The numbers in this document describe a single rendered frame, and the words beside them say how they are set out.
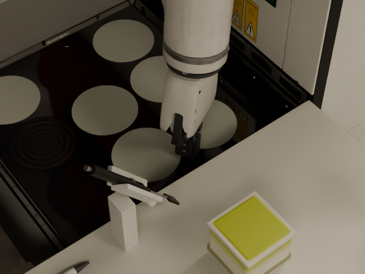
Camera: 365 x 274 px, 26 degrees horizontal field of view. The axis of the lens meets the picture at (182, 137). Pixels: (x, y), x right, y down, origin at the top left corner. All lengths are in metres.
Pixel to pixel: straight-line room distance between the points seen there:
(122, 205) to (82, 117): 0.31
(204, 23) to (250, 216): 0.23
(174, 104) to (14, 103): 0.31
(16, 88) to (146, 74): 0.20
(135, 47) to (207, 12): 0.37
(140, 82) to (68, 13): 0.30
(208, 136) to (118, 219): 0.28
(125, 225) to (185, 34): 0.24
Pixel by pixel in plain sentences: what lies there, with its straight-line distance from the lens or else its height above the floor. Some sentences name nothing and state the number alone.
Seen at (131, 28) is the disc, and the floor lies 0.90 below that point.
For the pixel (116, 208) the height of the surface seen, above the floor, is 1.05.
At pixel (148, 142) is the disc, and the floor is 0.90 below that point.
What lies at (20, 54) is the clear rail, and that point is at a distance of 1.31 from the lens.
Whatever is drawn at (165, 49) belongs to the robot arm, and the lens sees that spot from 1.00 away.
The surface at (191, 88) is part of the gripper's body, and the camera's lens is 1.01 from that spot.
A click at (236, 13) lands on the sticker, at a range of 1.19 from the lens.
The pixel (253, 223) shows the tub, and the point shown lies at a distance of 0.92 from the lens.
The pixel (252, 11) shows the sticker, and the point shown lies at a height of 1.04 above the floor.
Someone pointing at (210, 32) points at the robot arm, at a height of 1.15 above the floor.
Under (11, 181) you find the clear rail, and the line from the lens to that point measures 1.14.
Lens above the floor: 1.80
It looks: 51 degrees down
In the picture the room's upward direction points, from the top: straight up
